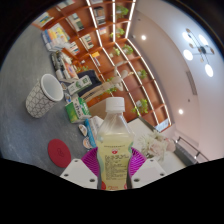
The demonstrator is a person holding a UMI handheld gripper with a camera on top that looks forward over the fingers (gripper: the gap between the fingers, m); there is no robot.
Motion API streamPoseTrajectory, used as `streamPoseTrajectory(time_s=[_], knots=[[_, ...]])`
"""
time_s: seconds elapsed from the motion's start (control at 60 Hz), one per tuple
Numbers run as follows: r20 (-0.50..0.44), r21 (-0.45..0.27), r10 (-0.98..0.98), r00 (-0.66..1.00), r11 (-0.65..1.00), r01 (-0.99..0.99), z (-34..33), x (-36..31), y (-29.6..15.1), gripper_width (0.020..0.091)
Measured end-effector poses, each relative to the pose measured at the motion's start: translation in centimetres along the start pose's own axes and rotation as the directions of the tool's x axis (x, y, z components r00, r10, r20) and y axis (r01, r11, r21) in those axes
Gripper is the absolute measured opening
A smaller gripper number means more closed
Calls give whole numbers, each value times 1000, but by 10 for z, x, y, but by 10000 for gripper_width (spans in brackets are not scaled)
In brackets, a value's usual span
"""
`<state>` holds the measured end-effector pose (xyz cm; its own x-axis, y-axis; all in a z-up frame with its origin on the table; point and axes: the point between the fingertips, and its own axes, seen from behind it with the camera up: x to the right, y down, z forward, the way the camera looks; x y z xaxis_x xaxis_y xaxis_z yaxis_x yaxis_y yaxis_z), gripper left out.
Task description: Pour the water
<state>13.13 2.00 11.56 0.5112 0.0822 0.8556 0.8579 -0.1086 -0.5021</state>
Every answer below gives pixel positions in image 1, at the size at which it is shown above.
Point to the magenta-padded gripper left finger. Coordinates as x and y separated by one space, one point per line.
78 173

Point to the wooden artist mannequin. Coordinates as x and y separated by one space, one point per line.
116 81

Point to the colourful book stack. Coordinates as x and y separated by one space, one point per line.
56 36

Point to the tall green and white carton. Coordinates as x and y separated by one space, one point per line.
80 85

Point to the multi-globe ceiling lamp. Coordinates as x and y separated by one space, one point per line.
201 50

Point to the clear yellow drink bottle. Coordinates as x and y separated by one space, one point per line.
114 146

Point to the flat round red coaster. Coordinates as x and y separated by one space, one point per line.
59 153

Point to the wooden shelf unit with books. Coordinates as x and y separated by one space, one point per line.
133 56

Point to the white geometric-patterned cup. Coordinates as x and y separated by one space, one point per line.
41 98

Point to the white paper notice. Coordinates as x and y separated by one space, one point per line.
162 125

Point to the green and white box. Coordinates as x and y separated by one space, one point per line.
78 110

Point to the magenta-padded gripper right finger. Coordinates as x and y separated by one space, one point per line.
148 172

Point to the recessed ceiling spotlight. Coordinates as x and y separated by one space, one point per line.
180 111
143 37

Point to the small printed oval trinket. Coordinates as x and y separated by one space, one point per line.
83 130
68 96
87 142

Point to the black track light rail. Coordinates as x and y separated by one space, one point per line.
188 146

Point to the beige chair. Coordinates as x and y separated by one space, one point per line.
98 106

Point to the ceiling air vent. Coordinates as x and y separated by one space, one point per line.
191 82

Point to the dark magazine stack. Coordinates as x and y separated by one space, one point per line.
65 65

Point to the dark chair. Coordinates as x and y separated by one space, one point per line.
91 83

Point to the thin blue book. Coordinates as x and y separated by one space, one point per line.
90 131

